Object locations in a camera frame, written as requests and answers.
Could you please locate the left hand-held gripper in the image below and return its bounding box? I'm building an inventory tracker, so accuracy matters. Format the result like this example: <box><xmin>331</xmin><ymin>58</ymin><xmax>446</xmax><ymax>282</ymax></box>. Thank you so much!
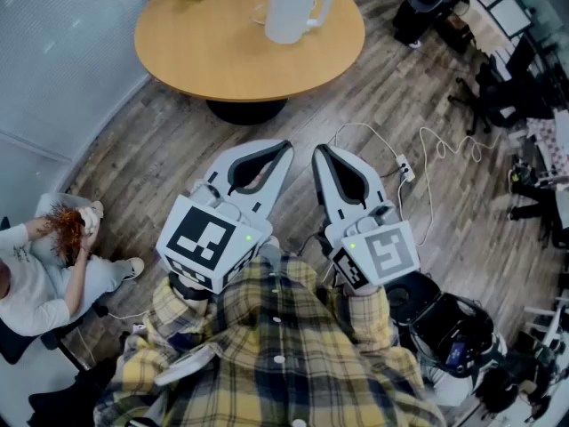
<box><xmin>155</xmin><ymin>139</ymin><xmax>295</xmax><ymax>295</ymax></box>

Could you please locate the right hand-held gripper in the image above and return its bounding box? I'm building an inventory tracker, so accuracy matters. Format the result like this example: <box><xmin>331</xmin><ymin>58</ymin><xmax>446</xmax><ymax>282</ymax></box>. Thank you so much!
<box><xmin>312</xmin><ymin>144</ymin><xmax>421</xmax><ymax>291</ymax></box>

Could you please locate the white electric kettle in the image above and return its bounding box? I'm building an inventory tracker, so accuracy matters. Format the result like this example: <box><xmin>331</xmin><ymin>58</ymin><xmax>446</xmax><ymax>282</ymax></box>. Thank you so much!
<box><xmin>264</xmin><ymin>0</ymin><xmax>335</xmax><ymax>45</ymax></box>

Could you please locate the person's left forearm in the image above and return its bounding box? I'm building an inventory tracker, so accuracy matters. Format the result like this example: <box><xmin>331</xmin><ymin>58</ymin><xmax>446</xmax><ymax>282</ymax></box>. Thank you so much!
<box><xmin>150</xmin><ymin>273</ymin><xmax>223</xmax><ymax>342</ymax></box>

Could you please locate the person's right forearm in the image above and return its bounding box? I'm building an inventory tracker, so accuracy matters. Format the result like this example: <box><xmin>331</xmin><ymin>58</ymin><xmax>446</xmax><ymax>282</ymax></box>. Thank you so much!
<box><xmin>333</xmin><ymin>282</ymin><xmax>399</xmax><ymax>355</ymax></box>

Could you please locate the white power strip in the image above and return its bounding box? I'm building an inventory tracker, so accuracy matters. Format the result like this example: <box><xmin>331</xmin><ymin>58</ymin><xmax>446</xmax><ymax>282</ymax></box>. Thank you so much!
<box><xmin>396</xmin><ymin>152</ymin><xmax>417</xmax><ymax>183</ymax></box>

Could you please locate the black wristband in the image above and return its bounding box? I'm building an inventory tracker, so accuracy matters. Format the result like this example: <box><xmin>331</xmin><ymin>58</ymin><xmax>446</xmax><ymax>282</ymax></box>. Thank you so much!
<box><xmin>168</xmin><ymin>277</ymin><xmax>211</xmax><ymax>303</ymax></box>

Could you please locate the person's yellow plaid shirt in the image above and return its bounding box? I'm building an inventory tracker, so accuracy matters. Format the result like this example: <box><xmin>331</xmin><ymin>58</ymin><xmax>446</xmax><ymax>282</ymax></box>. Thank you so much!
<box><xmin>92</xmin><ymin>238</ymin><xmax>445</xmax><ymax>427</ymax></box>

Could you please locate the black office chair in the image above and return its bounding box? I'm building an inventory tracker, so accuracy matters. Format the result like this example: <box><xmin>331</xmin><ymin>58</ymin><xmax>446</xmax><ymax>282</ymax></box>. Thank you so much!
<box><xmin>447</xmin><ymin>59</ymin><xmax>555</xmax><ymax>138</ymax></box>

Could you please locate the table with beige cloth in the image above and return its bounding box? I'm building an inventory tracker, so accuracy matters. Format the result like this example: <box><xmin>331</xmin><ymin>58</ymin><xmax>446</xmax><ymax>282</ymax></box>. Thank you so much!
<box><xmin>453</xmin><ymin>0</ymin><xmax>517</xmax><ymax>58</ymax></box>

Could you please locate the white floor cable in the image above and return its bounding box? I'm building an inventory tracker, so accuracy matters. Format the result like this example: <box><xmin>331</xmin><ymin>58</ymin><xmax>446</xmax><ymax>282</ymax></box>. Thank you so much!
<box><xmin>327</xmin><ymin>122</ymin><xmax>435</xmax><ymax>247</ymax></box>

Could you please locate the black table pedestal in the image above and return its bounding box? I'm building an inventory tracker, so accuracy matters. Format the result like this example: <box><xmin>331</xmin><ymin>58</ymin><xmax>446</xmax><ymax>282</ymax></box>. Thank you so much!
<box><xmin>205</xmin><ymin>97</ymin><xmax>289</xmax><ymax>126</ymax></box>

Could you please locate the beige floor cable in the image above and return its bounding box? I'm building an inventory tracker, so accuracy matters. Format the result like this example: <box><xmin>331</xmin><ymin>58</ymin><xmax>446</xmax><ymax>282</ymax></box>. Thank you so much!
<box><xmin>417</xmin><ymin>125</ymin><xmax>501</xmax><ymax>181</ymax></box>

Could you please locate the white harness strap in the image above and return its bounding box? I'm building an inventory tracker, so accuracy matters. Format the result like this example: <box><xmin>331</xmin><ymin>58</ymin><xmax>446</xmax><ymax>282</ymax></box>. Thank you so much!
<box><xmin>154</xmin><ymin>343</ymin><xmax>216</xmax><ymax>387</ymax></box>

